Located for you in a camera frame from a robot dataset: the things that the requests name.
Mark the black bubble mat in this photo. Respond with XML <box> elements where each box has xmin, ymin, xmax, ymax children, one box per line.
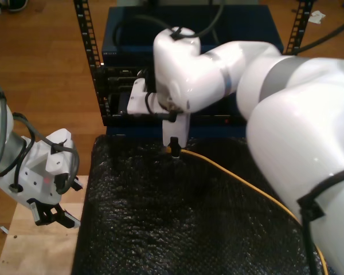
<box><xmin>71</xmin><ymin>133</ymin><xmax>332</xmax><ymax>275</ymax></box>

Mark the black perforated rack post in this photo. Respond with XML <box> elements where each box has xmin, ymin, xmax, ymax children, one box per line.
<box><xmin>73</xmin><ymin>0</ymin><xmax>110</xmax><ymax>127</ymax></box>
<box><xmin>285</xmin><ymin>0</ymin><xmax>315</xmax><ymax>57</ymax></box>

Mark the white crumpled paper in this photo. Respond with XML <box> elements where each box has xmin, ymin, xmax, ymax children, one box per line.
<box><xmin>307</xmin><ymin>10</ymin><xmax>327</xmax><ymax>25</ymax></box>

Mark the blue network switch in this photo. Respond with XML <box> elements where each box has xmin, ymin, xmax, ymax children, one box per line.
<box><xmin>101</xmin><ymin>5</ymin><xmax>284</xmax><ymax>68</ymax></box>

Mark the yellow network cable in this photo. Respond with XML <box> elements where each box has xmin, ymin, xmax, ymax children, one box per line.
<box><xmin>166</xmin><ymin>144</ymin><xmax>332</xmax><ymax>275</ymax></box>

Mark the blue metal base plate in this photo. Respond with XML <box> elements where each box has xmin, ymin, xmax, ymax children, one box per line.
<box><xmin>105</xmin><ymin>125</ymin><xmax>247</xmax><ymax>139</ymax></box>

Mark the black rack server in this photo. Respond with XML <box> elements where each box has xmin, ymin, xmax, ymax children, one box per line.
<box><xmin>101</xmin><ymin>65</ymin><xmax>156</xmax><ymax>95</ymax></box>

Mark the thick dark cable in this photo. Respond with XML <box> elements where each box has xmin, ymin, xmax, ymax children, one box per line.
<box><xmin>296</xmin><ymin>17</ymin><xmax>344</xmax><ymax>57</ymax></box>

